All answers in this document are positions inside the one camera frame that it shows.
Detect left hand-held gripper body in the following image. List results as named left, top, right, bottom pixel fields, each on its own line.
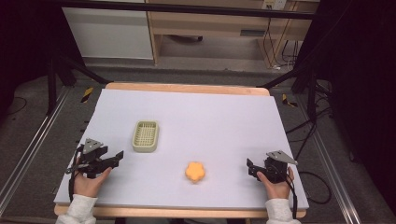
left=65, top=137, right=109, bottom=179

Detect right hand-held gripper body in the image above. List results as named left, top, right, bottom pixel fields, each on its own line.
left=262, top=149, right=299, bottom=185

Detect beige plastic basket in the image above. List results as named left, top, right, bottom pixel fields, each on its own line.
left=132, top=119, right=160, bottom=154

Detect orange flower-shaped sponge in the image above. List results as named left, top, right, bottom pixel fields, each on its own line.
left=184, top=161, right=206, bottom=184

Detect person's right hand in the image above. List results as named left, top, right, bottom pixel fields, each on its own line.
left=256, top=166, right=295, bottom=201

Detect person's left hand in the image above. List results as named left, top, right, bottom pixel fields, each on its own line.
left=73, top=157, right=113, bottom=199

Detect yellow black striped tape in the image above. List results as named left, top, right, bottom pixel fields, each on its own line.
left=80, top=86, right=94, bottom=104
left=281, top=92, right=299, bottom=108

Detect white foam board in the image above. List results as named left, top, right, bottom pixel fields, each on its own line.
left=53, top=89, right=310, bottom=210

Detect wooden table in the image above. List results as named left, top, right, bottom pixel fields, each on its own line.
left=53, top=81, right=308, bottom=219

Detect black curtain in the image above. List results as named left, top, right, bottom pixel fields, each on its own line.
left=295, top=0, right=396, bottom=216
left=0, top=0, right=82, bottom=125

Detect white cabinet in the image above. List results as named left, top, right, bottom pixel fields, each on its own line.
left=61, top=0, right=154, bottom=61

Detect light wooden desk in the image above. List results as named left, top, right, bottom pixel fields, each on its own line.
left=145, top=0, right=321, bottom=69

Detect white power strip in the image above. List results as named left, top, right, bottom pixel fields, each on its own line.
left=262, top=0, right=288, bottom=11

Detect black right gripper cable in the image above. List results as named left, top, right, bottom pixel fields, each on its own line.
left=285, top=173, right=299, bottom=220

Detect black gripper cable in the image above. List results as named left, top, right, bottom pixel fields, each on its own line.
left=67, top=148, right=84, bottom=203
left=285, top=173, right=299, bottom=220

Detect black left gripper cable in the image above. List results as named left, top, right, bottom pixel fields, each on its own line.
left=67, top=148, right=84, bottom=203

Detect black floor cable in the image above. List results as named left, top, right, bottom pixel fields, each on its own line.
left=284, top=77, right=335, bottom=205

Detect metal floor rail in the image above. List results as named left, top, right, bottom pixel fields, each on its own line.
left=0, top=87, right=73, bottom=217
left=295, top=92, right=362, bottom=224

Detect hanging cables under desk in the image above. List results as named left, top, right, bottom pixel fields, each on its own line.
left=262, top=8, right=302, bottom=71

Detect black metal frame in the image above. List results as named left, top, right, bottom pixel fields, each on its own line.
left=46, top=0, right=331, bottom=124

